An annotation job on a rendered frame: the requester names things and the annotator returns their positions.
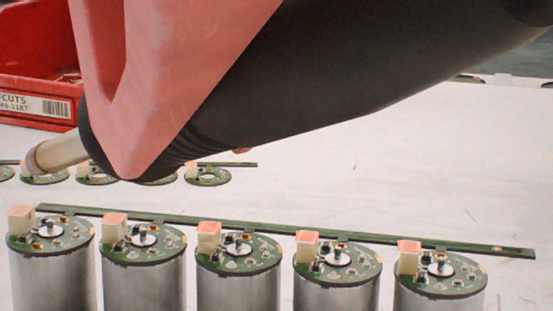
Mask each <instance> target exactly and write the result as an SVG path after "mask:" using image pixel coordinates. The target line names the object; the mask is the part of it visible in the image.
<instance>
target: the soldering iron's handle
mask: <svg viewBox="0 0 553 311"><path fill-rule="evenodd" d="M552 26H553V0H284V1H283V2H282V3H281V5H280V6H279V7H278V8H277V9H276V10H275V11H274V13H273V14H272V16H271V18H270V19H269V20H268V21H267V23H266V24H265V25H264V27H263V28H261V29H260V31H259V32H258V33H257V34H256V35H255V36H254V37H253V39H252V40H251V41H250V43H249V44H248V45H247V47H246V48H245V49H244V51H243V52H242V53H241V55H240V56H238V58H237V59H236V60H235V63H234V64H233V65H232V66H231V68H230V69H229V70H228V72H227V73H226V74H225V75H224V76H223V77H222V78H221V80H220V81H219V82H218V84H217V85H216V86H215V88H214V89H213V90H212V91H211V93H210V94H209V95H208V97H207V98H206V99H205V100H204V101H203V102H202V104H201V105H200V106H199V108H198V109H197V110H196V112H195V113H194V114H193V116H191V117H190V118H189V119H188V121H187V122H186V123H185V125H184V126H183V127H182V129H181V130H180V131H179V133H178V134H177V135H176V136H175V138H174V139H173V140H172V142H171V143H170V144H169V145H168V146H167V147H166V148H165V149H164V150H163V151H162V152H161V153H160V154H159V156H158V157H157V158H156V159H155V160H154V161H153V162H152V163H151V165H150V166H149V167H148V168H147V169H146V170H145V171H144V172H143V174H141V175H140V176H138V177H136V178H132V179H128V180H126V179H123V178H121V177H120V176H119V175H118V174H117V173H116V171H115V169H114V167H113V166H112V164H111V162H110V160H109V158H108V156H107V155H106V153H105V152H104V151H103V149H102V147H101V145H100V144H99V142H98V140H97V138H96V137H95V134H94V133H93V131H92V127H91V121H90V117H89V112H88V107H87V103H86V94H85V91H84V92H83V94H82V97H81V100H80V104H79V107H78V114H77V123H78V129H79V134H80V138H81V142H82V144H83V146H84V148H85V150H86V152H87V154H88V155H89V157H90V158H91V159H92V160H93V161H94V162H95V163H96V164H97V166H98V167H99V168H101V169H102V170H103V171H104V172H106V173H108V174H110V175H112V176H113V177H115V178H116V179H118V180H121V181H124V182H127V183H151V182H155V180H158V179H163V178H165V177H167V176H169V175H171V174H172V173H174V172H175V171H177V170H178V169H179V168H180V167H181V166H182V165H183V164H184V163H186V162H189V161H193V160H198V159H201V158H205V157H208V156H213V155H216V154H220V153H222V152H226V151H231V150H234V149H238V148H251V147H257V146H263V145H266V144H269V143H272V142H277V141H280V140H283V139H287V138H289V137H295V136H298V135H301V134H304V133H307V132H312V131H315V130H319V129H321V128H326V127H330V126H334V125H337V124H340V123H345V122H348V121H351V120H352V119H354V118H359V117H363V116H365V115H369V114H374V113H376V112H378V111H380V110H382V109H385V108H387V107H389V106H392V105H394V104H396V103H398V102H401V101H403V100H405V99H407V98H410V97H412V96H413V95H416V94H419V93H421V92H422V91H425V90H429V89H430V88H432V87H434V86H437V85H439V84H441V83H443V82H444V81H447V80H448V79H450V78H452V77H455V76H457V75H460V74H462V73H464V72H467V71H469V70H471V69H473V68H475V67H478V66H480V65H482V64H484V63H488V62H489V61H491V60H494V59H496V58H498V57H500V56H503V54H505V53H507V52H510V51H513V50H515V49H517V48H519V47H522V46H524V45H525V44H528V43H530V42H532V41H533V40H535V39H536V38H537V37H539V36H540V35H542V34H543V32H544V31H546V30H548V29H549V28H550V27H552Z"/></svg>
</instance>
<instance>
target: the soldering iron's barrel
mask: <svg viewBox="0 0 553 311"><path fill-rule="evenodd" d="M88 160H91V158H90V157H89V155H88V154H87V152H86V150H85V148H84V146H83V144H82V142H81V138H80V134H79V129H78V127H77V128H74V129H71V131H70V130H69V132H66V133H64V134H62V135H60V136H58V137H55V138H53V139H51V140H47V141H44V142H41V143H39V144H38V145H37V146H35V147H33V148H31V149H30V150H29V151H28V152H27V154H26V167H27V169H28V170H29V171H30V172H31V173H32V174H33V175H35V176H40V177H42V176H45V175H48V174H54V173H57V172H59V171H60V170H62V169H65V168H67V167H70V166H73V165H77V164H80V163H82V162H85V161H88Z"/></svg>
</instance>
